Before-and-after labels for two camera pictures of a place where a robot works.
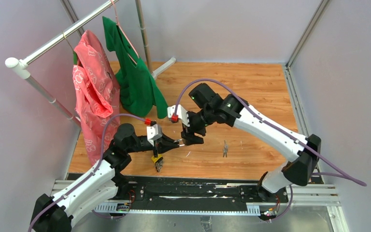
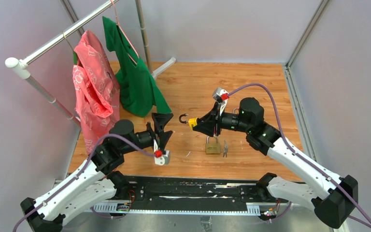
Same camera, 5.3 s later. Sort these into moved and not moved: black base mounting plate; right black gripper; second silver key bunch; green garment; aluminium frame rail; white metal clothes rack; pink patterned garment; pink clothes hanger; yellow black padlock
Moved: yellow black padlock; right black gripper
Not moved: pink patterned garment; black base mounting plate; green garment; white metal clothes rack; pink clothes hanger; aluminium frame rail; second silver key bunch
